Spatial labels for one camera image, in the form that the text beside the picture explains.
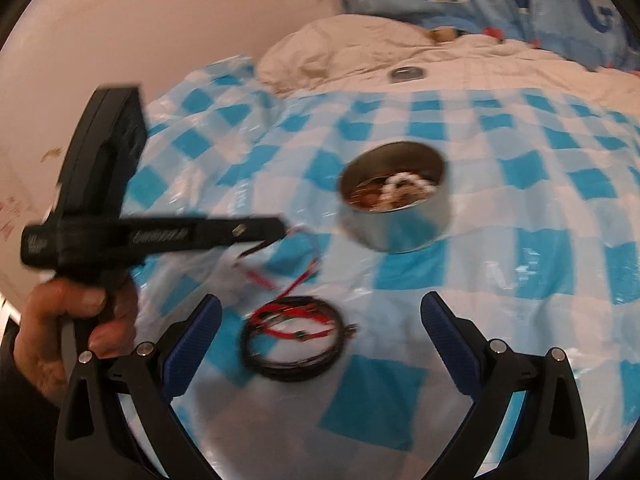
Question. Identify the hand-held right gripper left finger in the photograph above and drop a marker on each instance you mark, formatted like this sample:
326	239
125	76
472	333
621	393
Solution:
200	332

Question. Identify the blue checkered plastic sheet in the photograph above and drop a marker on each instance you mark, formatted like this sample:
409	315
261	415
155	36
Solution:
500	270

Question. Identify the small tan and black object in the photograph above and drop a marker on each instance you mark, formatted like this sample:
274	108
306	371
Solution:
442	35

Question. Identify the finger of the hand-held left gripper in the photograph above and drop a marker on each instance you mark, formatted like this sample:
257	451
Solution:
250	231

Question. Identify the white grid pillow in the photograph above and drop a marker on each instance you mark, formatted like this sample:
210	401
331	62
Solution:
325	45

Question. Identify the round metal tin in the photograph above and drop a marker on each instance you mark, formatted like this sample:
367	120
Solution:
400	230

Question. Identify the person's left hand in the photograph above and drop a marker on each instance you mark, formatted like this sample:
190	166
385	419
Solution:
37	340

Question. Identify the round metal tin lid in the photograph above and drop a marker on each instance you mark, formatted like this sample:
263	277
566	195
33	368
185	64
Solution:
395	76

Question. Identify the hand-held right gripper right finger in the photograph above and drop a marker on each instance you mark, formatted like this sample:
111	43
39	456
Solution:
447	335

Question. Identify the white grid bedsheet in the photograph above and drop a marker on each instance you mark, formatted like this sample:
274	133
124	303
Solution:
525	70

